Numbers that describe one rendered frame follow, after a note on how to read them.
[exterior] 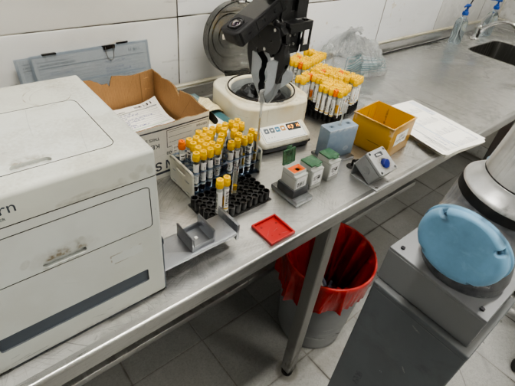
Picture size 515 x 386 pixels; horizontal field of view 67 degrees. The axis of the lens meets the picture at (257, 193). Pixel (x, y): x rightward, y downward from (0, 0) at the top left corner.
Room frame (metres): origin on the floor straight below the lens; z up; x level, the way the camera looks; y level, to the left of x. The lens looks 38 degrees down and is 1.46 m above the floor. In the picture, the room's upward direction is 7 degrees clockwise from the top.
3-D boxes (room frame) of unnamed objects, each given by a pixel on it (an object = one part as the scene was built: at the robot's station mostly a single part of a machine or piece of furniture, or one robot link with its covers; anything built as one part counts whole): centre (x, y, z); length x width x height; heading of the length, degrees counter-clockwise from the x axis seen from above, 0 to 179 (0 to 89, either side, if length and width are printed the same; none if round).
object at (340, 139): (0.94, -0.20, 0.92); 0.10 x 0.07 x 0.10; 126
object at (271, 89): (0.70, -0.02, 1.18); 0.06 x 0.03 x 0.09; 138
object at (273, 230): (0.61, -0.04, 0.88); 0.07 x 0.07 x 0.01; 44
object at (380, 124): (1.05, -0.34, 0.93); 0.13 x 0.13 x 0.10; 49
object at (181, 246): (0.51, 0.12, 0.92); 0.21 x 0.07 x 0.05; 134
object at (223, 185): (0.69, 0.06, 0.93); 0.17 x 0.09 x 0.11; 134
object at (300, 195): (0.75, -0.08, 0.89); 0.09 x 0.05 x 0.04; 45
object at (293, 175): (0.75, -0.08, 0.92); 0.05 x 0.04 x 0.06; 45
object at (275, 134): (1.07, 0.02, 0.94); 0.30 x 0.24 x 0.12; 35
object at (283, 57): (0.68, -0.01, 1.22); 0.05 x 0.02 x 0.09; 48
